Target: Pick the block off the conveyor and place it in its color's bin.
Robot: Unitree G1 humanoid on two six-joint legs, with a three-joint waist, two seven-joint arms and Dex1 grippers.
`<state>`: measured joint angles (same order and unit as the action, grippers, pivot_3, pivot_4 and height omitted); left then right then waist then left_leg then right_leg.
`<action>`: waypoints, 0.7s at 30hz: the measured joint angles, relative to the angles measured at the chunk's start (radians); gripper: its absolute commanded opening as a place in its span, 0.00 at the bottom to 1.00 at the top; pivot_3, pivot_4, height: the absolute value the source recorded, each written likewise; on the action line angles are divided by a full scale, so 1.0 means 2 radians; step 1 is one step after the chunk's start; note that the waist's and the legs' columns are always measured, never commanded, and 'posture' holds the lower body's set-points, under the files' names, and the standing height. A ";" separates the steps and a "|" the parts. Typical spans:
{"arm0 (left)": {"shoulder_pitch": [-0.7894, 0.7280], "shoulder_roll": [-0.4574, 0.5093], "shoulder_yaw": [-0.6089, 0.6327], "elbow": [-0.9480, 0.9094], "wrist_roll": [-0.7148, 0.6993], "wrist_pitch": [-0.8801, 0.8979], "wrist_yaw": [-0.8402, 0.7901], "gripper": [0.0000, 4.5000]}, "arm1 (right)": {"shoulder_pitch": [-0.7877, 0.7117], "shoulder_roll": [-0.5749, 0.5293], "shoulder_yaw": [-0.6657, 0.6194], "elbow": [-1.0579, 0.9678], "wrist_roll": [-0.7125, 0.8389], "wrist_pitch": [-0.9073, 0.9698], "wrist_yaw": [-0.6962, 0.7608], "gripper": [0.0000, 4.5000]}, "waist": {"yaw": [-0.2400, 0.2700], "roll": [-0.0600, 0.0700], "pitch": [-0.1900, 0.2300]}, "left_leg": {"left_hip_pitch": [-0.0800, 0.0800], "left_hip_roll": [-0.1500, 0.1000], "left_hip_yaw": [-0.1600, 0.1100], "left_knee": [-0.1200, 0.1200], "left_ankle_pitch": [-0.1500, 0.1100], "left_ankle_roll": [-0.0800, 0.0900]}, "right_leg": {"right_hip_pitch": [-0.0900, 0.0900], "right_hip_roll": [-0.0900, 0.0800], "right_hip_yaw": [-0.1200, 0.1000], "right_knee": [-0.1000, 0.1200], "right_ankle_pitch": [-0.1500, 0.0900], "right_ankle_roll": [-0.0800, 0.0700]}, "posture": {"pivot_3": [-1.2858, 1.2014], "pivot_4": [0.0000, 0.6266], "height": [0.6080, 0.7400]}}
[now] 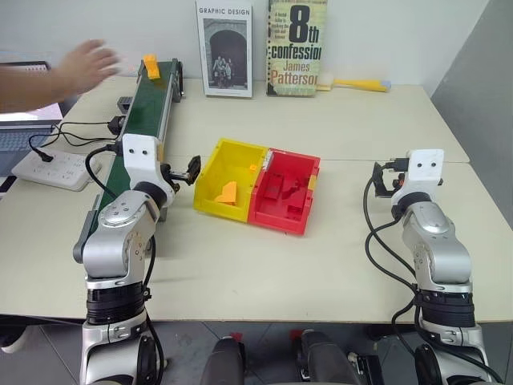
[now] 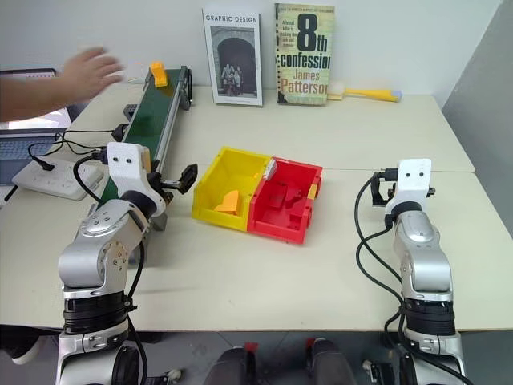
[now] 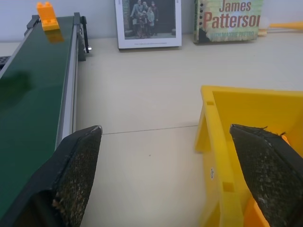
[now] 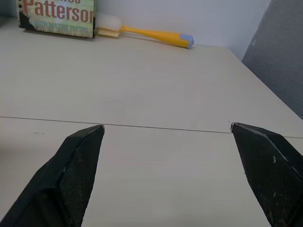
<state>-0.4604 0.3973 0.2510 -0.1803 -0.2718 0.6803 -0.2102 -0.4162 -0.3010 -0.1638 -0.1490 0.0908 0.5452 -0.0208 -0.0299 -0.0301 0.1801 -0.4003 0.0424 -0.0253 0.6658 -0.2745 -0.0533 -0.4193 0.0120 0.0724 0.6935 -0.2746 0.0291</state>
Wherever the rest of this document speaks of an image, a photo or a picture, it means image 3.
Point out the white framed family photo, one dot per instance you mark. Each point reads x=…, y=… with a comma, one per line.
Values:
x=149, y=22

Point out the orange toy building block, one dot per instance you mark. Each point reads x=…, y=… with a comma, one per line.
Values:
x=48, y=17

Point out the James Patterson book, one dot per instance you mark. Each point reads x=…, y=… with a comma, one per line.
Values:
x=228, y=20

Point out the yellow plastic storage bin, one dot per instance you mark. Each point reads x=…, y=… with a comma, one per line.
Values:
x=239, y=142

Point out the orange block in bin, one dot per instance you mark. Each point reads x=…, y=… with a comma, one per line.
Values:
x=254, y=216

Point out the black perforated tray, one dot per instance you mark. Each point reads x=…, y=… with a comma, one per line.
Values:
x=4, y=61

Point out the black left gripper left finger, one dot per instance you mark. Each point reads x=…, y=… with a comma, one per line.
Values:
x=73, y=170

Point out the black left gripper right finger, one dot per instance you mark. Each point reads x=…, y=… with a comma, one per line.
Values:
x=267, y=172

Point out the green conveyor belt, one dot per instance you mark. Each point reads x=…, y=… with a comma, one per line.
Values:
x=35, y=99

